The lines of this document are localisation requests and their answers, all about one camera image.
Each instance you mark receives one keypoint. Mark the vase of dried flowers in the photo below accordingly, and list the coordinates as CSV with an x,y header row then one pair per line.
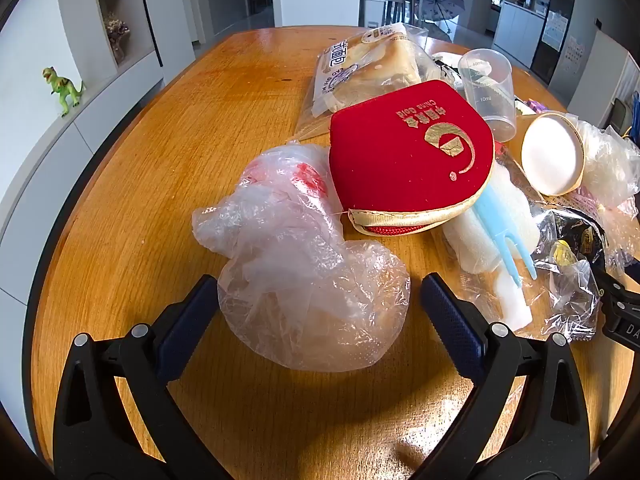
x,y
117,35

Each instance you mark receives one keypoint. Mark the white kitchen cabinet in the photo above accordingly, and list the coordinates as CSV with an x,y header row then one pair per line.
x,y
517,30

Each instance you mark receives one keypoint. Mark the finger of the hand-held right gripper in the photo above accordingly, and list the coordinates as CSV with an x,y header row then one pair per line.
x,y
617,285

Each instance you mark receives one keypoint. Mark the bread in clear package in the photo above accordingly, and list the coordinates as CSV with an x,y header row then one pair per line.
x,y
370,70

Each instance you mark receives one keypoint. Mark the white box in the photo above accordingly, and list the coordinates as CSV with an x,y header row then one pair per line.
x,y
373,10

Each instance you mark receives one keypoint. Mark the light blue plastic fork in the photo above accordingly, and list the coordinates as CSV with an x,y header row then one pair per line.
x,y
492,220

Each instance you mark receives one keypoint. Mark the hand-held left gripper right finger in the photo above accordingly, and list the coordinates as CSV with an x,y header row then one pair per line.
x,y
450,325

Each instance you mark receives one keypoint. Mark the green dinosaur toy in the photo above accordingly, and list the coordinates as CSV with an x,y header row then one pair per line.
x,y
62,87

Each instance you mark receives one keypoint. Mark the clear plastic bag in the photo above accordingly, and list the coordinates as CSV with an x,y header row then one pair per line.
x,y
300,280

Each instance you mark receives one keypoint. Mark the white foam strip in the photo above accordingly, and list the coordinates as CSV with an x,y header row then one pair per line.
x,y
515,300

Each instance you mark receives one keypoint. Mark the pink purple foam cube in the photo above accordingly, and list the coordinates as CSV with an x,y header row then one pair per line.
x,y
531,106

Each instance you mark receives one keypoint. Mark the white shelf unit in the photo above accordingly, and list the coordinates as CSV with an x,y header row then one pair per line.
x,y
135,25

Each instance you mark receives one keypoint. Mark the black silver snack wrapper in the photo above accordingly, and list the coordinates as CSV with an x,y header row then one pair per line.
x,y
580,232

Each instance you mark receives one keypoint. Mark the clear wrapper with yellow print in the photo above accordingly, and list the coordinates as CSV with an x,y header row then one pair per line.
x,y
575,290

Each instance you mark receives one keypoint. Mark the clear plastic measuring cup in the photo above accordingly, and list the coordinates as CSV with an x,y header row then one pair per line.
x,y
487,95

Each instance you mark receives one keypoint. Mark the wall calendar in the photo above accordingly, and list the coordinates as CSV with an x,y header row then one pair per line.
x,y
555,30

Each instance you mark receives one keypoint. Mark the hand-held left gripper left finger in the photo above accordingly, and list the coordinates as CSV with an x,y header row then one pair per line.
x,y
187,330

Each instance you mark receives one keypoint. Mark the red zip pouch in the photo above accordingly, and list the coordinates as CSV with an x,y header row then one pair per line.
x,y
400,160

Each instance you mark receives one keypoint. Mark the open patterned umbrella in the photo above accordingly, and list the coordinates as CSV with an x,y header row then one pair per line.
x,y
440,10

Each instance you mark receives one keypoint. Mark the crumpled clear plastic wrap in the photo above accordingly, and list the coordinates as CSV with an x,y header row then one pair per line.
x,y
610,160

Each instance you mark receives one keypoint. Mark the round white paper lid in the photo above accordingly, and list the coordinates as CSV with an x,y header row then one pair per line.
x,y
547,152

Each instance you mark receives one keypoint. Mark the dining chair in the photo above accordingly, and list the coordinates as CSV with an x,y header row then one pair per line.
x,y
398,10

